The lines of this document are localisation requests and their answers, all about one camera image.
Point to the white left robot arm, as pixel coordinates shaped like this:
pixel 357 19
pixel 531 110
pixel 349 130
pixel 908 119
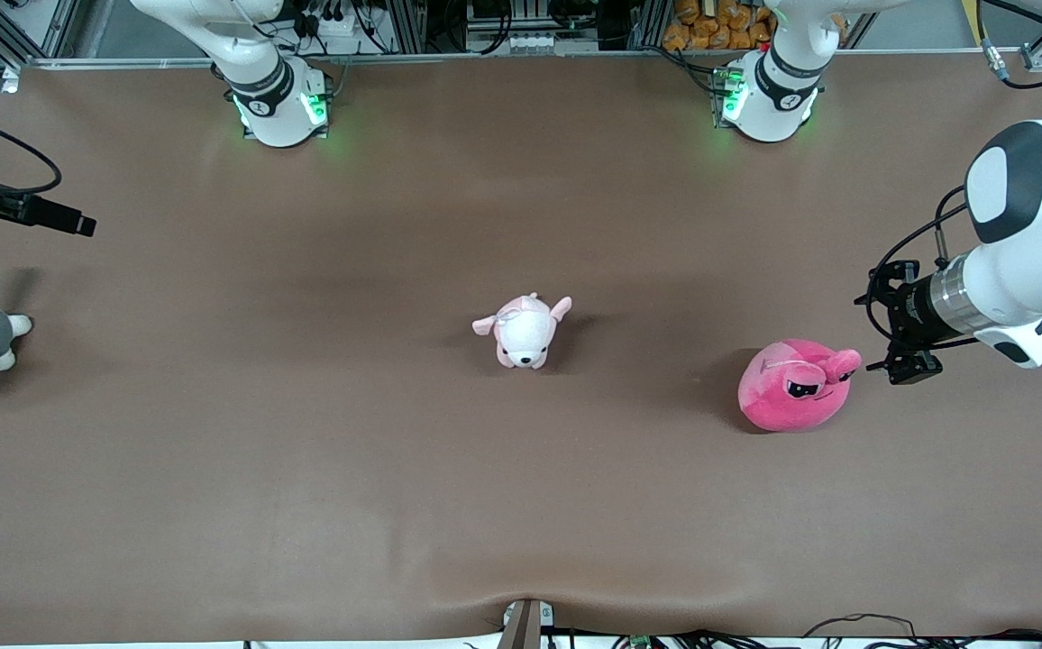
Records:
pixel 1026 261

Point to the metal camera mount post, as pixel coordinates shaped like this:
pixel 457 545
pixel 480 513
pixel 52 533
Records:
pixel 525 626

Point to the bag of orange toys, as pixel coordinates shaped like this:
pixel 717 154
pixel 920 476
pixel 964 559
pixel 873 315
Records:
pixel 719 22

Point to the white terminal block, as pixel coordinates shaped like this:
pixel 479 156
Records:
pixel 534 42

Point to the white power strip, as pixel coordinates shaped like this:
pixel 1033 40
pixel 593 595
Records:
pixel 332 22

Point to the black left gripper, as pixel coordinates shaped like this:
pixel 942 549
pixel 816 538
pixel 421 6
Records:
pixel 914 311

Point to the white pink plush dog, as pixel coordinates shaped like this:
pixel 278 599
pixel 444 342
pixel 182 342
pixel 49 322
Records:
pixel 525 333

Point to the aluminium table edge rail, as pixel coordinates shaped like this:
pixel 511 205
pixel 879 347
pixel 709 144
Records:
pixel 485 57

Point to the round pink plush toy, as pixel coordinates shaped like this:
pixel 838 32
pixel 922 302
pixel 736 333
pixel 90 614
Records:
pixel 796 388

